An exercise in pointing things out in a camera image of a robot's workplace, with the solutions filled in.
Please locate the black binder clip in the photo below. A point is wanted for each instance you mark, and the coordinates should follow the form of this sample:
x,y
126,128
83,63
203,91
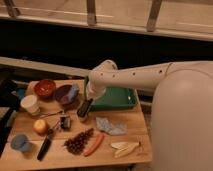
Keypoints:
x,y
65,122

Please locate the purple bowl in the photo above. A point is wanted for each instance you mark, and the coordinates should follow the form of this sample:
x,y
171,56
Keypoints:
x,y
60,94

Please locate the white paper cup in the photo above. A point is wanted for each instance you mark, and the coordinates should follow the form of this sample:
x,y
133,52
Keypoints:
x,y
30,104

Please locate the orange carrot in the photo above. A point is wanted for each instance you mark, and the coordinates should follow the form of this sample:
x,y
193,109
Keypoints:
x,y
95,145

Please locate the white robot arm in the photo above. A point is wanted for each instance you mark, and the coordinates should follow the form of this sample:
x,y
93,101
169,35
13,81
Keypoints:
x,y
182,109

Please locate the black chair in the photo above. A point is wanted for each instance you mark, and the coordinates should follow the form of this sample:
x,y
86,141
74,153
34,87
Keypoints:
x,y
8,100

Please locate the yellow banana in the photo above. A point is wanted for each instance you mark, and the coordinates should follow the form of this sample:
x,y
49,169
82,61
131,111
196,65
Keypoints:
x,y
124,148

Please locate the green plastic tray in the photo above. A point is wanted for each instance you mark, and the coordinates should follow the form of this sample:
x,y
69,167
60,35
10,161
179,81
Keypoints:
x,y
115,98

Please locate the black rectangular eraser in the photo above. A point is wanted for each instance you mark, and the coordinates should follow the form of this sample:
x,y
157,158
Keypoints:
x,y
85,108

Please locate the bunch of dark grapes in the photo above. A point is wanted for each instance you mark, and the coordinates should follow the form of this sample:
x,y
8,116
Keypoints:
x,y
77,144

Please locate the blue plastic cup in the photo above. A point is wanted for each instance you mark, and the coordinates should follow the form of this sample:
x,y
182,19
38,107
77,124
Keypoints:
x,y
21,143

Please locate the blue cloth in bowl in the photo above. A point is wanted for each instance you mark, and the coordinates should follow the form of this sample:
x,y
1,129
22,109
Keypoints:
x,y
72,94

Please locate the wooden cutting board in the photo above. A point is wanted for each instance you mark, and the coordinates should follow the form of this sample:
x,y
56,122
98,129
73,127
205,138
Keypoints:
x,y
48,105

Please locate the red yellow apple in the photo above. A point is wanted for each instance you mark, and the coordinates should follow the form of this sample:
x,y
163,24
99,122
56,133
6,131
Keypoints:
x,y
40,126

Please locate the metal spoon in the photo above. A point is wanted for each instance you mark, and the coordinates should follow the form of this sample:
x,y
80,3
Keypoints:
x,y
44,115

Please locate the red bowl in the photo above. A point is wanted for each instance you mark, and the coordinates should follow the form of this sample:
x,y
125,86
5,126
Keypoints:
x,y
45,88

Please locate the crumpled blue white cloth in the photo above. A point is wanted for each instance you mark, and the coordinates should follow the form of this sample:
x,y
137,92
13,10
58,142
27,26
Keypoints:
x,y
104,125

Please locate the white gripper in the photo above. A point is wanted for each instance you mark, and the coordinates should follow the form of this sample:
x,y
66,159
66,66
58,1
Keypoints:
x,y
93,91

